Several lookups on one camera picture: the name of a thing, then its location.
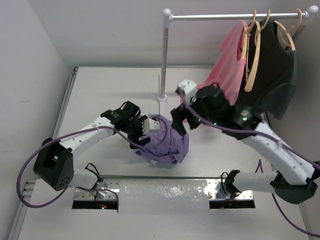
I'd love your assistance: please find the pink t shirt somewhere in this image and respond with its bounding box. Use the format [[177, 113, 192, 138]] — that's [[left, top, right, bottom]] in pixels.
[[197, 20, 248, 106]]

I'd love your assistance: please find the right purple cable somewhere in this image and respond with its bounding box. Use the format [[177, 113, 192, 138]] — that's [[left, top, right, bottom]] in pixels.
[[178, 92, 320, 238]]

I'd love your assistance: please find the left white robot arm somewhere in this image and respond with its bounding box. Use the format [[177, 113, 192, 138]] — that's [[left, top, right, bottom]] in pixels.
[[33, 101, 160, 191]]

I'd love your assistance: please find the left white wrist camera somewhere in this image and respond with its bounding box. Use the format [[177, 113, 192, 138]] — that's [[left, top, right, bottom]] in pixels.
[[142, 118, 160, 134]]

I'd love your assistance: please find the purple t shirt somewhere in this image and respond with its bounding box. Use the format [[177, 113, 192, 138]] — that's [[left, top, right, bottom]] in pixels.
[[135, 114, 190, 165]]

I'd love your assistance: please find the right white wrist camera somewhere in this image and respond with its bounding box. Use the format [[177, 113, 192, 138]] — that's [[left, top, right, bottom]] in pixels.
[[175, 78, 198, 103]]

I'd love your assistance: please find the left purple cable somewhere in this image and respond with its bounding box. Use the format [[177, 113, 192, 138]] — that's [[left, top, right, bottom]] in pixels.
[[16, 117, 173, 209]]

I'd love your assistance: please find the beige hanger holding pink shirt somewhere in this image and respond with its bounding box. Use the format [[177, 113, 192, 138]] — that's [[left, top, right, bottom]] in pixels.
[[241, 9, 257, 59]]

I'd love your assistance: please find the purple cable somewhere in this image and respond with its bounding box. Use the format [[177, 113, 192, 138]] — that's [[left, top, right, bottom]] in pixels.
[[178, 92, 320, 238], [16, 117, 173, 209]]

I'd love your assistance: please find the white clothes rack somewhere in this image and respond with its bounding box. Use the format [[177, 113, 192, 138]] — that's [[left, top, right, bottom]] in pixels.
[[156, 5, 320, 129]]

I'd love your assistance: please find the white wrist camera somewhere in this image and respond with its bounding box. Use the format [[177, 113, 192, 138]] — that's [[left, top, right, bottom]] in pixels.
[[142, 118, 160, 134], [175, 78, 198, 103]]

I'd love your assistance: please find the dark grey t shirt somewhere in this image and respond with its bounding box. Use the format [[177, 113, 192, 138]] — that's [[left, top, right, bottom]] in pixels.
[[236, 20, 299, 120]]

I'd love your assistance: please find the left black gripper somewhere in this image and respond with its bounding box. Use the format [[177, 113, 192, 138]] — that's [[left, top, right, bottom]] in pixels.
[[123, 115, 150, 148]]

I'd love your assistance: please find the metal base rail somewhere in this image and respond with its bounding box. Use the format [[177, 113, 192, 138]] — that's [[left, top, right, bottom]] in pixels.
[[72, 176, 256, 211]]

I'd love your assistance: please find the beige hanger holding dark shirt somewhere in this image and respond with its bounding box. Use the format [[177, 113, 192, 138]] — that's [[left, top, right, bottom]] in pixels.
[[274, 8, 303, 51]]

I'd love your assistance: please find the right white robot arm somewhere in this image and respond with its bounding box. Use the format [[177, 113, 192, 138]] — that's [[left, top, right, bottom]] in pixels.
[[170, 80, 320, 205]]

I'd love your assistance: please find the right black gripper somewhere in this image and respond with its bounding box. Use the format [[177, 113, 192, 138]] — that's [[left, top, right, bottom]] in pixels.
[[170, 93, 220, 134]]

